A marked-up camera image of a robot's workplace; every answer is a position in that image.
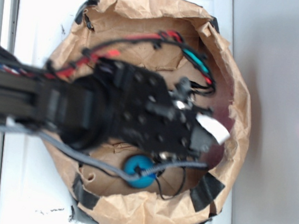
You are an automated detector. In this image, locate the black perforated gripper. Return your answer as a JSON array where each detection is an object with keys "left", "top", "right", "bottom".
[{"left": 94, "top": 59, "right": 230, "bottom": 160}]

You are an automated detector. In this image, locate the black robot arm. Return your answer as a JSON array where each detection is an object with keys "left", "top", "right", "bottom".
[{"left": 0, "top": 47, "right": 230, "bottom": 158}]

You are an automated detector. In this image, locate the blue ball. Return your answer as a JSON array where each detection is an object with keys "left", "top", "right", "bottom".
[{"left": 123, "top": 155, "right": 156, "bottom": 189}]

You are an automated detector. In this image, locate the brown paper bag bin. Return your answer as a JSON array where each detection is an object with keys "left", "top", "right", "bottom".
[{"left": 46, "top": 0, "right": 251, "bottom": 224}]

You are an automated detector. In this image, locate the red and black wire bundle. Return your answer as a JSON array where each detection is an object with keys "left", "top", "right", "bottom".
[{"left": 44, "top": 19, "right": 223, "bottom": 96}]

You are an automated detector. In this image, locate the grey sleeved cable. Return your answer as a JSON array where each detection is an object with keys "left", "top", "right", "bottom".
[{"left": 0, "top": 124, "right": 210, "bottom": 191}]

